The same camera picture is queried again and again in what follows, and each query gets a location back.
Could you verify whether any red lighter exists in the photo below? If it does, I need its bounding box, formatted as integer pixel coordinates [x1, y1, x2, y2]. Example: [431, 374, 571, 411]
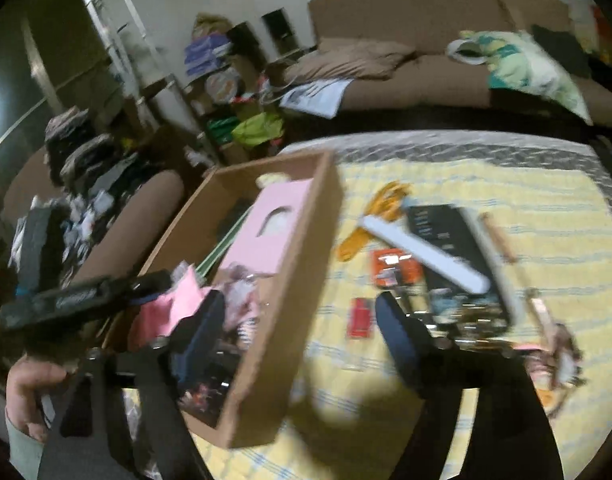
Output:
[347, 297, 377, 340]

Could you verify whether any white tape roll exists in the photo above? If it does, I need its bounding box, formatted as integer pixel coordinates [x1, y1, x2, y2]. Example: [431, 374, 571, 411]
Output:
[446, 37, 492, 66]

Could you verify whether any white metal rack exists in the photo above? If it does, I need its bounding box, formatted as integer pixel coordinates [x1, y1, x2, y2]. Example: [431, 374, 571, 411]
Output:
[70, 0, 217, 166]

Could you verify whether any orange handle brush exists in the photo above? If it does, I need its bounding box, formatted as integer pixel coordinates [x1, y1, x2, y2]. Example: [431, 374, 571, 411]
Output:
[336, 180, 411, 263]

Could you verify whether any black case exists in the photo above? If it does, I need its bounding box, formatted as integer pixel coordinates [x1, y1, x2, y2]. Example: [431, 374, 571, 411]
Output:
[405, 204, 524, 328]

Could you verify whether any purple packet stack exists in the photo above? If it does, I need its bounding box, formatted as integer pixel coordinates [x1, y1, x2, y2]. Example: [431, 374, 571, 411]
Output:
[183, 35, 234, 78]

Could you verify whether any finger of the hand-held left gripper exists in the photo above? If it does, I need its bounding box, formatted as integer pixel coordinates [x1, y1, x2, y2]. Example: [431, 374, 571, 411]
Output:
[128, 269, 174, 306]

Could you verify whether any pile of clothes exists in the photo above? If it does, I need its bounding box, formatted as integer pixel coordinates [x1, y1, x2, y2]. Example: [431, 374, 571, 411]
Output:
[43, 107, 157, 196]

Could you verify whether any wooden handle tool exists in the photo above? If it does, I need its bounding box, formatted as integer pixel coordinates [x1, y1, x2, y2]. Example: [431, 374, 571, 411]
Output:
[478, 211, 518, 263]

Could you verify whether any green bag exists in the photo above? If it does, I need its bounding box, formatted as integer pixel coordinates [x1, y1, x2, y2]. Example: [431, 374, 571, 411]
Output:
[231, 112, 287, 148]

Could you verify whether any white flat strip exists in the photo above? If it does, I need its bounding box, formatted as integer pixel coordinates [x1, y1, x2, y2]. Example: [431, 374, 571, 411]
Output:
[362, 215, 492, 295]

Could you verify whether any pink cloth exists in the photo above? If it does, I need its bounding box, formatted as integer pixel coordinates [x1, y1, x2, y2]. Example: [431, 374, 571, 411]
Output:
[130, 266, 214, 341]

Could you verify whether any brown cushion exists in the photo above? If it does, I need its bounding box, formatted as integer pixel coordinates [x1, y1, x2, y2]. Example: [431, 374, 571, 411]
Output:
[283, 40, 417, 86]

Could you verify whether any green floral pillow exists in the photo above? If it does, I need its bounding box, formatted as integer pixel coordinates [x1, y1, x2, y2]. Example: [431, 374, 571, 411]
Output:
[446, 29, 594, 126]

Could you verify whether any person's left hand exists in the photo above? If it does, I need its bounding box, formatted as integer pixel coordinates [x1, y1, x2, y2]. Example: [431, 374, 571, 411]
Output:
[6, 357, 69, 443]

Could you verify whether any round printed tin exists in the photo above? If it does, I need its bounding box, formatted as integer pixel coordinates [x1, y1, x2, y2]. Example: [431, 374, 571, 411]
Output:
[206, 71, 241, 106]

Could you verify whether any printed paper sheet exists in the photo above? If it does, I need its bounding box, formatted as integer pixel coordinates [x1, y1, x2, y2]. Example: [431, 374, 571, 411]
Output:
[278, 79, 347, 120]

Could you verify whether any black cloth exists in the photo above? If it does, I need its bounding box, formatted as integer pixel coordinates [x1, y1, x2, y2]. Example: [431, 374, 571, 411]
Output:
[531, 24, 594, 78]

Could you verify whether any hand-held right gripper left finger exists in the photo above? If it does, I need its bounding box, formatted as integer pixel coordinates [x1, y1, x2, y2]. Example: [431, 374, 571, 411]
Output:
[38, 287, 227, 480]

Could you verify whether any brown sofa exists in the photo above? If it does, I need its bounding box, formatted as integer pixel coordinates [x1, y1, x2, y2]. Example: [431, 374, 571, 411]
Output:
[266, 0, 612, 131]

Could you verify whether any brown armchair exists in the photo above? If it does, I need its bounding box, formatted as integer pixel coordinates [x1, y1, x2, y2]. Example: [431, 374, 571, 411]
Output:
[3, 150, 187, 286]

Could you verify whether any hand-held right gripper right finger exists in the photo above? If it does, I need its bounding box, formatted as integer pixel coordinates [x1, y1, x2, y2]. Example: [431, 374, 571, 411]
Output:
[375, 290, 564, 480]

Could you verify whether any yellow plaid tablecloth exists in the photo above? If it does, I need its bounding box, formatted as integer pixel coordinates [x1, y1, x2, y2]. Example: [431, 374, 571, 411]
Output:
[120, 130, 612, 480]

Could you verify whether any pink cardboard box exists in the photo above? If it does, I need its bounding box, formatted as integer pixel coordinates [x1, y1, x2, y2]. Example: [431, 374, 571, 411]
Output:
[218, 180, 314, 276]

